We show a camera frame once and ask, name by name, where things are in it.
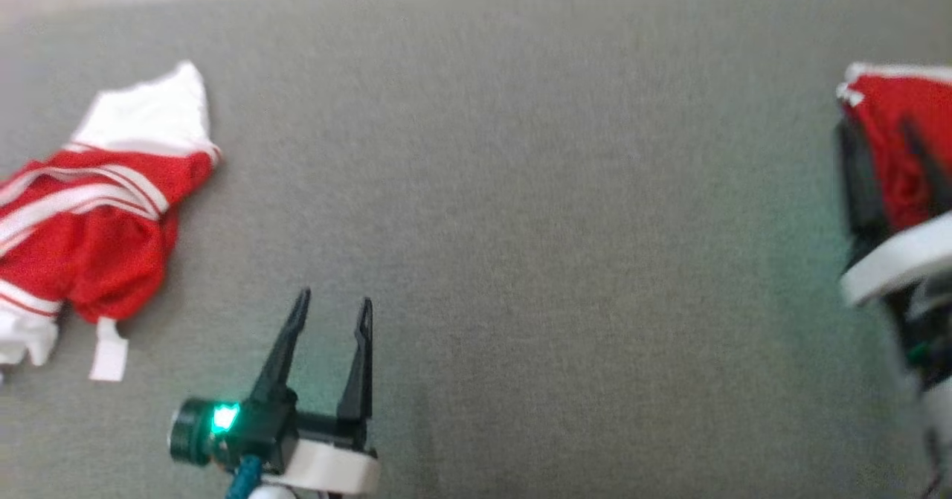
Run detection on red shorts with white stripes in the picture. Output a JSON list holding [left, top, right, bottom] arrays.
[[834, 62, 952, 234]]

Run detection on red basketball jersey white sleeves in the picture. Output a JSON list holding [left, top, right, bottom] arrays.
[[0, 60, 222, 384]]

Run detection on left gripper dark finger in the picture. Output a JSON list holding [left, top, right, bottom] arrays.
[[335, 297, 375, 422], [249, 287, 313, 407]]

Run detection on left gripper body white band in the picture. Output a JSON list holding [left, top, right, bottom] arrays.
[[242, 395, 382, 497]]

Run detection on grey fabric sofa seat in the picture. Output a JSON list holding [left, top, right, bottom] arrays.
[[0, 0, 952, 499]]

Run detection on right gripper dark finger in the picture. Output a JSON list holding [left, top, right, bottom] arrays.
[[896, 116, 952, 214], [834, 116, 890, 251]]

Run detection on left black cable blue connector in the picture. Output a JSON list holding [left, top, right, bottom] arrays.
[[225, 454, 263, 499]]

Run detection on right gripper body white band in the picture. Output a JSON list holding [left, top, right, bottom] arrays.
[[838, 213, 952, 393]]

